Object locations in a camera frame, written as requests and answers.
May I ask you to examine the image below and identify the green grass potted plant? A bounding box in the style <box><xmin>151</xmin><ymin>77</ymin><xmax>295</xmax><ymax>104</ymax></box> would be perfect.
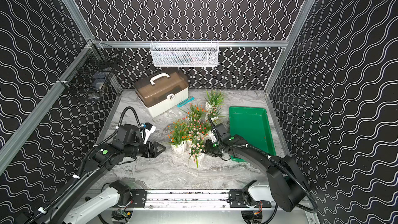
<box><xmin>205</xmin><ymin>90</ymin><xmax>225</xmax><ymax>112</ymax></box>

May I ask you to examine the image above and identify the pink flower potted plant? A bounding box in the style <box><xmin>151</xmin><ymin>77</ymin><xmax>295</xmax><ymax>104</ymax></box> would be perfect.
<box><xmin>188</xmin><ymin>137</ymin><xmax>205</xmax><ymax>169</ymax></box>

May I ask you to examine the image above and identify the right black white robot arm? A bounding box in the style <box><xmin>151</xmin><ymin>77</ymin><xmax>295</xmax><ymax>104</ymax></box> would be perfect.
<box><xmin>205</xmin><ymin>117</ymin><xmax>319</xmax><ymax>213</ymax></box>

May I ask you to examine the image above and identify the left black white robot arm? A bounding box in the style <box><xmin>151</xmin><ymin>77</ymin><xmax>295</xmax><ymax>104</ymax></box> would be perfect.
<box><xmin>15</xmin><ymin>119</ymin><xmax>166</xmax><ymax>224</ymax></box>

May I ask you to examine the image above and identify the red flower potted plant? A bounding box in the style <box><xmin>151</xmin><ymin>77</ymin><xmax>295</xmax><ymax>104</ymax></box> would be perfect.
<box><xmin>187</xmin><ymin>104</ymin><xmax>207</xmax><ymax>122</ymax></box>

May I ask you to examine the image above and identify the orange flower potted plant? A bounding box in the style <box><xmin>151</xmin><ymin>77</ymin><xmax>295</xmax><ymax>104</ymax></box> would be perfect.
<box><xmin>168</xmin><ymin>119</ymin><xmax>188</xmax><ymax>155</ymax></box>

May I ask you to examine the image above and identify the green plastic storage tray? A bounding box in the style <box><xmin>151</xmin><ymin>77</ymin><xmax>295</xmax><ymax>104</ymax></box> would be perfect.
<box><xmin>229</xmin><ymin>106</ymin><xmax>276</xmax><ymax>155</ymax></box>

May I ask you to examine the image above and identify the white box brown lid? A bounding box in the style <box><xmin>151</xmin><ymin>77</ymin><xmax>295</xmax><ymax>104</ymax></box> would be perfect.
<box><xmin>133</xmin><ymin>68</ymin><xmax>189</xmax><ymax>118</ymax></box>

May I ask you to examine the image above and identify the pink red flower plant pot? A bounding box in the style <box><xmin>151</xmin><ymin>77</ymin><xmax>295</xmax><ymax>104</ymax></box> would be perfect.
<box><xmin>188</xmin><ymin>119</ymin><xmax>216</xmax><ymax>143</ymax></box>

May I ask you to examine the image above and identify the teal utility knife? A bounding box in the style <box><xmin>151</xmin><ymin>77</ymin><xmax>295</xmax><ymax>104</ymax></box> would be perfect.
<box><xmin>177</xmin><ymin>96</ymin><xmax>195</xmax><ymax>108</ymax></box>

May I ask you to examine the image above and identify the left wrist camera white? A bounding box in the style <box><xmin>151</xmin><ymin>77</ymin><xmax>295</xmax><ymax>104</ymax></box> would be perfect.
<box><xmin>143</xmin><ymin>122</ymin><xmax>156</xmax><ymax>144</ymax></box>

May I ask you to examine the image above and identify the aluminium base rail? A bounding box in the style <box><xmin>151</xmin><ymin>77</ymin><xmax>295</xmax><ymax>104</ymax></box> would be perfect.
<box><xmin>62</xmin><ymin>188</ymin><xmax>315</xmax><ymax>211</ymax></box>

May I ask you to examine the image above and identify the white wire wall basket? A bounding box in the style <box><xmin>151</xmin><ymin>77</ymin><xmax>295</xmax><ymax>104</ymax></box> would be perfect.
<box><xmin>149</xmin><ymin>39</ymin><xmax>220</xmax><ymax>67</ymax></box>

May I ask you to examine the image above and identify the black wire wall basket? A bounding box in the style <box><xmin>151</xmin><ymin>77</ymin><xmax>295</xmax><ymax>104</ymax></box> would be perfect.
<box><xmin>60</xmin><ymin>44</ymin><xmax>122</xmax><ymax>100</ymax></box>

